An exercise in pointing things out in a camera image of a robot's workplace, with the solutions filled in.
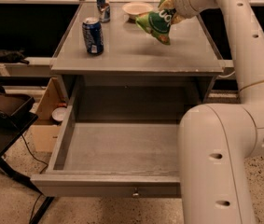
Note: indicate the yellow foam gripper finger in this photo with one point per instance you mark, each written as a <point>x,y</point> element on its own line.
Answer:
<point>167,4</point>
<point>176,18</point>

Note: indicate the green rice chip bag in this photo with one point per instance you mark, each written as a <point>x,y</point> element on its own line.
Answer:
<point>157,23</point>

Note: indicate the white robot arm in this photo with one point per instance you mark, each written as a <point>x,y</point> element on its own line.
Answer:
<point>215,139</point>

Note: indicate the grey cabinet counter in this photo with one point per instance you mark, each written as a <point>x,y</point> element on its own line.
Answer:
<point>128,50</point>

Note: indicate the grey open top drawer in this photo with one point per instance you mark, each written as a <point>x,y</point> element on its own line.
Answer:
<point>114,140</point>

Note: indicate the silver drawer knob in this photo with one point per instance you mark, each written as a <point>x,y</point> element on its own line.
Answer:
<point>136,193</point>

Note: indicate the white bowl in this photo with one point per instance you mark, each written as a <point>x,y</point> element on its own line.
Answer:
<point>133,9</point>

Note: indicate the blue soda can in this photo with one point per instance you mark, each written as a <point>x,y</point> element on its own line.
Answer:
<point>93,36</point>

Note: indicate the small white plate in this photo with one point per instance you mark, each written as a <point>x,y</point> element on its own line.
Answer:
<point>58,114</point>

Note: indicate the cardboard box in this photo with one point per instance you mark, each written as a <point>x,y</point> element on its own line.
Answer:
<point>45,130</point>

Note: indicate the black side table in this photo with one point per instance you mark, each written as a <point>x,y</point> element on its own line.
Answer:
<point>15,119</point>

